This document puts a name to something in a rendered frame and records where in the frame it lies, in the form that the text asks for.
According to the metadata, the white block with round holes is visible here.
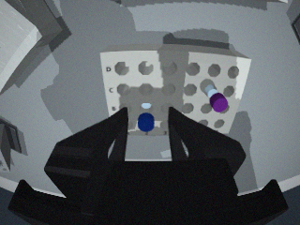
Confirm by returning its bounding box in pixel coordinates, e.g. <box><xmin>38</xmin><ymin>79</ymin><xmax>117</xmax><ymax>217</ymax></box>
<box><xmin>0</xmin><ymin>0</ymin><xmax>62</xmax><ymax>96</ymax></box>

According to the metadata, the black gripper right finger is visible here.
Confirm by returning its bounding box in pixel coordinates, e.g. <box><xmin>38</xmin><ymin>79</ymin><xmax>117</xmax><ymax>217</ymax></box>
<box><xmin>168</xmin><ymin>107</ymin><xmax>246</xmax><ymax>176</ymax></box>

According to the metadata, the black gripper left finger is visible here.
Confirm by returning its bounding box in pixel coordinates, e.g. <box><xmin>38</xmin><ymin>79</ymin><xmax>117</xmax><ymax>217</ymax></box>
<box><xmin>51</xmin><ymin>107</ymin><xmax>128</xmax><ymax>160</ymax></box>

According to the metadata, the grey bench mat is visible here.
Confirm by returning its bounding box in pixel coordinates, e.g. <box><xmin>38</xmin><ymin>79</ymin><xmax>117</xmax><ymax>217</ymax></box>
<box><xmin>0</xmin><ymin>0</ymin><xmax>300</xmax><ymax>195</ymax></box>

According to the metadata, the purple-capped sample tube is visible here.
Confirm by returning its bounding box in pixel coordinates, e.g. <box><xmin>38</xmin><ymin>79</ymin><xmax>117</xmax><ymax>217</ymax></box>
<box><xmin>204</xmin><ymin>84</ymin><xmax>228</xmax><ymax>113</ymax></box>

